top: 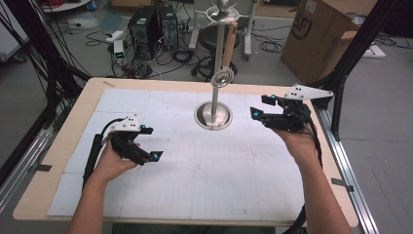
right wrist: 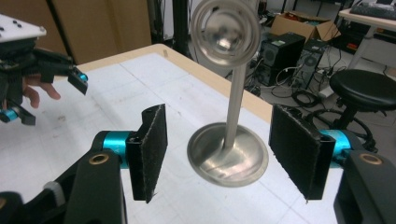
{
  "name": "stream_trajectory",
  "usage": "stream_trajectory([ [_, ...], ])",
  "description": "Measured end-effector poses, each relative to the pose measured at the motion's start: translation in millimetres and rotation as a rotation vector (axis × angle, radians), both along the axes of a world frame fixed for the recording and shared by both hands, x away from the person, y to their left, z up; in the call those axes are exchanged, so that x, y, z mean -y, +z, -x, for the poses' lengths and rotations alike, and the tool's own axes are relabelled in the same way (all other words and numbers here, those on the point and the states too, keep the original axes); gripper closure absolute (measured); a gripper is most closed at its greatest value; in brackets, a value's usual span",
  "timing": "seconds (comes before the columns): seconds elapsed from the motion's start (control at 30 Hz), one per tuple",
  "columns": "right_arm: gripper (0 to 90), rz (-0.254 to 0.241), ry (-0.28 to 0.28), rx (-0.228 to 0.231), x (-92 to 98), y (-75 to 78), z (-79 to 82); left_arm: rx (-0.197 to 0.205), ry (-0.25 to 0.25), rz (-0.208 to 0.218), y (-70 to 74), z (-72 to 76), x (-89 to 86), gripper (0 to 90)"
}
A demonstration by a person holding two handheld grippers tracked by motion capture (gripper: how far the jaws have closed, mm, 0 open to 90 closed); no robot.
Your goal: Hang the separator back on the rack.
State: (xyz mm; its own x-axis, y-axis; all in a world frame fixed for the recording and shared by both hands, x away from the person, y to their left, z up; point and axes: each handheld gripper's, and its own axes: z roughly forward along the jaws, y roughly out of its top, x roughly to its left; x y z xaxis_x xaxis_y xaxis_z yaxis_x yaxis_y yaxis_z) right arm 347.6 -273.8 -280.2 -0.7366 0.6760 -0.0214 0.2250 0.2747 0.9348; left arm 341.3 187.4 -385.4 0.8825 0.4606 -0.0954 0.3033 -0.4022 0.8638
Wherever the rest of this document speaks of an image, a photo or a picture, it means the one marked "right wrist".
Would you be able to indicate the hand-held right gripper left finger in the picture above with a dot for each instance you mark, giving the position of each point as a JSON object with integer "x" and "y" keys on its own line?
{"x": 151, "y": 149}

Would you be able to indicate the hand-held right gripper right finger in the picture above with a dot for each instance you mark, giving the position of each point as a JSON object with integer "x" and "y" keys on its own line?
{"x": 299, "y": 149}

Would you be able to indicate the metal utensil stand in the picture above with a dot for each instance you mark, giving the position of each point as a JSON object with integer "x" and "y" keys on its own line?
{"x": 230, "y": 155}

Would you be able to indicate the brown board panel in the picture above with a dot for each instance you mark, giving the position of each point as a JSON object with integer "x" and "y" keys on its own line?
{"x": 102, "y": 28}

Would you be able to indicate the black round stool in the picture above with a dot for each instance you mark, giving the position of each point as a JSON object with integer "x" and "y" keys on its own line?
{"x": 361, "y": 90}

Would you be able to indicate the black computer tower green label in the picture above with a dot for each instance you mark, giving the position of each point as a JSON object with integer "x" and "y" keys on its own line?
{"x": 281, "y": 57}

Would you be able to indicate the small open cardboard box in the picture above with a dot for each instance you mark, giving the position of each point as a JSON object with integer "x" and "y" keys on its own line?
{"x": 305, "y": 26}

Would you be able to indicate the white side table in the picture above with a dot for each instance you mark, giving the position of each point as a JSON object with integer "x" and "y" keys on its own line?
{"x": 370, "y": 28}

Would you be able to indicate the black keyboard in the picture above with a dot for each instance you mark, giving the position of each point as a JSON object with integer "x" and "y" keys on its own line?
{"x": 373, "y": 11}

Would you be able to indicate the black metal frame strut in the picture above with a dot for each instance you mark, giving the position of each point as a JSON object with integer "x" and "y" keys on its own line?
{"x": 181, "y": 25}

